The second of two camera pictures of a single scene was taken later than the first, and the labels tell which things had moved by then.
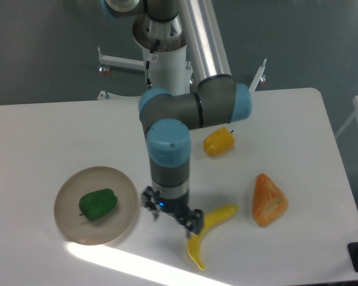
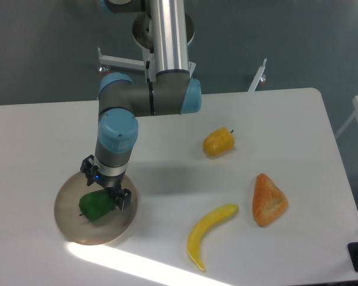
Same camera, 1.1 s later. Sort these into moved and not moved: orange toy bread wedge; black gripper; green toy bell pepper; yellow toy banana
Moved: black gripper
Not moved: yellow toy banana; green toy bell pepper; orange toy bread wedge
